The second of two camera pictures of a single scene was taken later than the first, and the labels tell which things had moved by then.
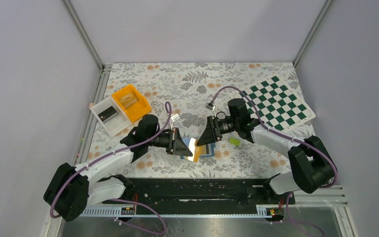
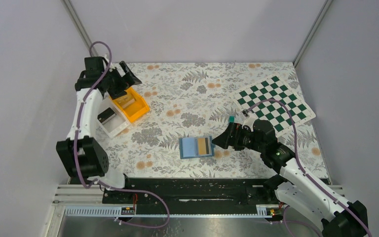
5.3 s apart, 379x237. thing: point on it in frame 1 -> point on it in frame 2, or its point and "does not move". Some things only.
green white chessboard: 279,108 does not move
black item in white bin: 107,114 does not move
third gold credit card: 204,149 does not move
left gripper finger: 180,147 -> 132,77
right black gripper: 213,128 -> 234,137
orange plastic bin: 134,103 does not move
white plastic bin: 112,118 does not move
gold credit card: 194,149 -> 125,101
